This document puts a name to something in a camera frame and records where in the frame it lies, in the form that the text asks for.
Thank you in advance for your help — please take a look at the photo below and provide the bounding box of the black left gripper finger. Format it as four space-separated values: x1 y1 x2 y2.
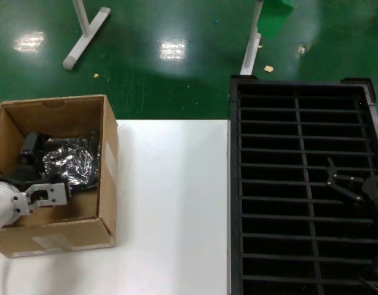
20 132 44 158

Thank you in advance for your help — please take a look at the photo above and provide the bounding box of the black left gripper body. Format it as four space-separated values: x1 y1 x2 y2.
12 152 45 189

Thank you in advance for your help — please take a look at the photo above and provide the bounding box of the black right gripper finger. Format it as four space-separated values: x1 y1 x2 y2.
325 157 366 206

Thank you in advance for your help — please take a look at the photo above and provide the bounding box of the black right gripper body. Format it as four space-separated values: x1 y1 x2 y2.
361 175 378 218

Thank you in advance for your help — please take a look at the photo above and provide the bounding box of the brown open cardboard box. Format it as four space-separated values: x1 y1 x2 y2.
0 93 119 259

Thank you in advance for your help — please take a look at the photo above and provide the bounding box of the black slotted plastic container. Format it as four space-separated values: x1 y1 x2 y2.
228 74 378 295

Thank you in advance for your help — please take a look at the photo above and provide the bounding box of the black antistatic bag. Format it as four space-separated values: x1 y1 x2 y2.
45 130 101 189

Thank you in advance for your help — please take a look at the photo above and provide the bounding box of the white table leg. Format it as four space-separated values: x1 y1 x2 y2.
61 0 112 71
239 0 265 76

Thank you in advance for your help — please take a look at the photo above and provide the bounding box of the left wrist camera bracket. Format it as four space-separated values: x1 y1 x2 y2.
12 181 72 216

